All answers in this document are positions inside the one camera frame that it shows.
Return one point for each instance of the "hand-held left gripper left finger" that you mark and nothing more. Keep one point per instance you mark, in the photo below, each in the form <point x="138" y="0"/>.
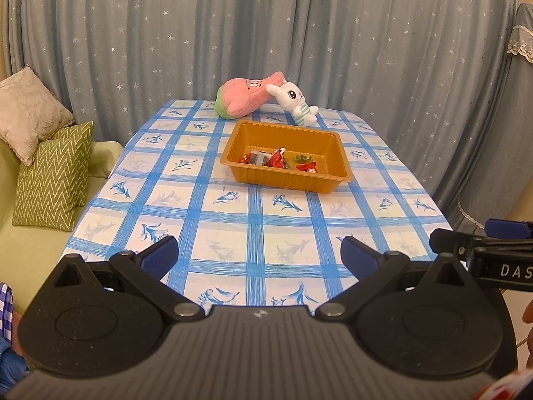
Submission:
<point x="160" y="255"/>

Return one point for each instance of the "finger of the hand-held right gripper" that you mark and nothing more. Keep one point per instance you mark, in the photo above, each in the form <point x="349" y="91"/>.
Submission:
<point x="508" y="229"/>
<point x="454" y="241"/>

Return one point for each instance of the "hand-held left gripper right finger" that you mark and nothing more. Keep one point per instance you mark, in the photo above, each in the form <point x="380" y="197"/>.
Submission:
<point x="358" y="255"/>

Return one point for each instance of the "small red candy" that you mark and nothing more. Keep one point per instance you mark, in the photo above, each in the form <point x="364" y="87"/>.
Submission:
<point x="308" y="168"/>

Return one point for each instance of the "orange plastic tray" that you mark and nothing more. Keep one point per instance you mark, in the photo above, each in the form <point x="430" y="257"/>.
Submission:
<point x="283" y="182"/>

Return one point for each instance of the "green and white candy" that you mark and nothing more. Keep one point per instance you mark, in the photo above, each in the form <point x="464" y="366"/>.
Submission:
<point x="304" y="158"/>

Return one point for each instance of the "red square snack packet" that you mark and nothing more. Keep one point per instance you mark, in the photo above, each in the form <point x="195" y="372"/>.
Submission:
<point x="277" y="159"/>

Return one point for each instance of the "red and gold candy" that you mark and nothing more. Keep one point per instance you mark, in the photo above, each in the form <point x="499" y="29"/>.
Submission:
<point x="245" y="158"/>

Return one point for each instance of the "grey black snack packet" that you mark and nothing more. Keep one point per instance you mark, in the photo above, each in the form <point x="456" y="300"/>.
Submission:
<point x="259" y="158"/>

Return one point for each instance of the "person's right hand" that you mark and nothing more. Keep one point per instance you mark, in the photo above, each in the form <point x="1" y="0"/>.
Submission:
<point x="529" y="314"/>

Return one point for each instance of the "blue checked tablecloth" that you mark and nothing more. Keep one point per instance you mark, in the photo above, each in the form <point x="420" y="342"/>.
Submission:
<point x="258" y="225"/>

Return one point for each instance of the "red and white cloth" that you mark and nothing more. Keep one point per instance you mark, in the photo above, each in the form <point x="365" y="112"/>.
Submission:
<point x="512" y="389"/>

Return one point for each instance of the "light green sofa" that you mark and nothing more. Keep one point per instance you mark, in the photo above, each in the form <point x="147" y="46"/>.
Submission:
<point x="33" y="254"/>

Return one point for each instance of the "green zigzag pillow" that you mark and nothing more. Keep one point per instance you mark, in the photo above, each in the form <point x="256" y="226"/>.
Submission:
<point x="46" y="191"/>
<point x="77" y="131"/>

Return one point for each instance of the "grey lace-trimmed cover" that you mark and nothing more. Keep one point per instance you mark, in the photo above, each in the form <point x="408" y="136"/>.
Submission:
<point x="521" y="91"/>

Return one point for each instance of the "blue checked clothing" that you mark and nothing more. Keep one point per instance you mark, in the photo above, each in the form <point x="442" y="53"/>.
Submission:
<point x="5" y="300"/>

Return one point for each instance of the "white rabbit plush toy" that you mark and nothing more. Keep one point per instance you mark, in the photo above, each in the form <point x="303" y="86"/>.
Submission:
<point x="291" y="96"/>

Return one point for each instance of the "pink plush toy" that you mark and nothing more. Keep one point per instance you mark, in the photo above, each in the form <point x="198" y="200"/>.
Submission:
<point x="245" y="96"/>

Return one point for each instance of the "beige pillow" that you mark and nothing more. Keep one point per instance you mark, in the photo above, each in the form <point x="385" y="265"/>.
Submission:
<point x="29" y="108"/>

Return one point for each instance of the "grey-blue star curtain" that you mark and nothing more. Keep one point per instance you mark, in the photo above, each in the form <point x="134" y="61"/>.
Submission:
<point x="166" y="29"/>

